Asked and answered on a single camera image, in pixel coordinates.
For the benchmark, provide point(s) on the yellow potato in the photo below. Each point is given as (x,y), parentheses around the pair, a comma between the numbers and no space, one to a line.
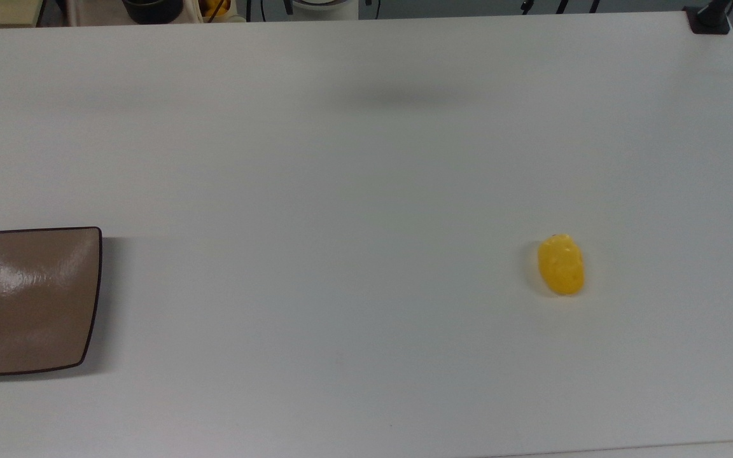
(561,267)

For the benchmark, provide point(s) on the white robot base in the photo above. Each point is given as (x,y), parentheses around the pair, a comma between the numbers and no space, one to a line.
(324,9)

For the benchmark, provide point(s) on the brown square ceramic plate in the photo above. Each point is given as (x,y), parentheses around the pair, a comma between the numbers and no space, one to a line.
(26,299)

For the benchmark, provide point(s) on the small yellow object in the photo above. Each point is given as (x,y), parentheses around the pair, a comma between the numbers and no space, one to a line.
(217,7)

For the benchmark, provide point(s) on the black tripod legs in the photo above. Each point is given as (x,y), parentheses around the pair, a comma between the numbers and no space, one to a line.
(560,6)

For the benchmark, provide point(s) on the black round pot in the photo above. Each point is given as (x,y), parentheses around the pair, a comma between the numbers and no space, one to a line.
(152,10)

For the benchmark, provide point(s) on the black table clamp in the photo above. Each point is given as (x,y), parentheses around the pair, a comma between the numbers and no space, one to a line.
(709,20)

